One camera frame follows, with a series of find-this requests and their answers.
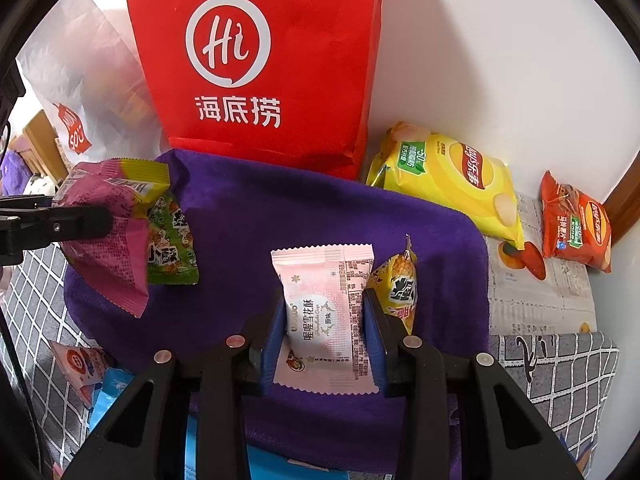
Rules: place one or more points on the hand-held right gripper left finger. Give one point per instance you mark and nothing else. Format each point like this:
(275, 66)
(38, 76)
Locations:
(272, 330)

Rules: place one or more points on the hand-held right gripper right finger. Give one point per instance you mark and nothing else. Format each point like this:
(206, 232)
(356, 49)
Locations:
(375, 340)

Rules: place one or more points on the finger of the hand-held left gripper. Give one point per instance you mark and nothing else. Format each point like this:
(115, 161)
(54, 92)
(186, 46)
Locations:
(25, 202)
(65, 227)

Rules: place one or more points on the magenta snack packet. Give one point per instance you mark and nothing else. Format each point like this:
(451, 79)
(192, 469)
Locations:
(105, 260)

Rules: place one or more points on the white pink nougat packet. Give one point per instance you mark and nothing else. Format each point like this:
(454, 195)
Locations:
(325, 310)

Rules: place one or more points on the yellow triangular snack packet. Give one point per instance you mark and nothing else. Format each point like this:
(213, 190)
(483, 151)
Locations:
(397, 285)

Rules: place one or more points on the green snack packet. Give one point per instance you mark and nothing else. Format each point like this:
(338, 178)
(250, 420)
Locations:
(172, 245)

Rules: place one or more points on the blue tissue pack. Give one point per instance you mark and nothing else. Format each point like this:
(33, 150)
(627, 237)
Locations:
(112, 390)

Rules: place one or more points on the purple bedding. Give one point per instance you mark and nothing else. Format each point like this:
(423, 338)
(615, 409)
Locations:
(12, 170)

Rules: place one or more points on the wooden headboard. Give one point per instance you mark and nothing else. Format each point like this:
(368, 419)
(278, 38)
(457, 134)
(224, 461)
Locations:
(45, 140)

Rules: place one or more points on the purple towel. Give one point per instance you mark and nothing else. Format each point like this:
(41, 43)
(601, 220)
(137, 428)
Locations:
(300, 210)

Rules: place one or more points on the blue red snack packet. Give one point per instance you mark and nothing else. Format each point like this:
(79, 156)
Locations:
(75, 365)

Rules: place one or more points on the white plastic shopping bag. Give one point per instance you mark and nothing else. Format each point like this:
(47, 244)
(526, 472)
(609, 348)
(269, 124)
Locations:
(90, 75)

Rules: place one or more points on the yellow chips bag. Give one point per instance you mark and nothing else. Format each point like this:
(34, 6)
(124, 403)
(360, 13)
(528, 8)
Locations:
(450, 185)

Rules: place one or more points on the grey checked cloth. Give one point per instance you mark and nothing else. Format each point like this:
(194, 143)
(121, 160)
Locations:
(550, 375)

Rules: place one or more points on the printed white sheet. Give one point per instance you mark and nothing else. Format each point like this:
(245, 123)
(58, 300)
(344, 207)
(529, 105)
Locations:
(550, 290)

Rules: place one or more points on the orange chips bag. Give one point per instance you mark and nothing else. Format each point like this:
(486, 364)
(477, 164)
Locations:
(575, 225)

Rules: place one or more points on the red paper bag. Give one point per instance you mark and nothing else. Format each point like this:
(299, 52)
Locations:
(250, 60)

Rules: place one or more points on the brown wooden door frame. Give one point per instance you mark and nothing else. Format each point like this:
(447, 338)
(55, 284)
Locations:
(622, 225)

